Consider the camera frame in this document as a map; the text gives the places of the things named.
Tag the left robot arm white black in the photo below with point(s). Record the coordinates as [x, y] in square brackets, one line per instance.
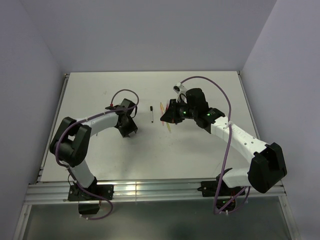
[71, 142]

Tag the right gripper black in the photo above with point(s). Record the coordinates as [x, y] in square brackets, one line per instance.
[171, 115]

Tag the white pen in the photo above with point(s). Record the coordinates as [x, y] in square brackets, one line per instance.
[152, 113]

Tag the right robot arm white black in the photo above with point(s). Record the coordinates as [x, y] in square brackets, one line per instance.
[266, 161]

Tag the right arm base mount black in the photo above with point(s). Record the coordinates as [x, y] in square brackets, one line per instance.
[209, 189]

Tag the orange pen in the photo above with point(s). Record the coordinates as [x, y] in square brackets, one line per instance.
[162, 112]

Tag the aluminium rail frame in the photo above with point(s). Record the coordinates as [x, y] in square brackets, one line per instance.
[158, 163]

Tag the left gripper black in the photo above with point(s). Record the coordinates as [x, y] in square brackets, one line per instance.
[132, 127]

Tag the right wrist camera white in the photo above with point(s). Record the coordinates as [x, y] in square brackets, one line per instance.
[181, 92]

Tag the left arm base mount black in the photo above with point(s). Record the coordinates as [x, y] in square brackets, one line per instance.
[90, 199]

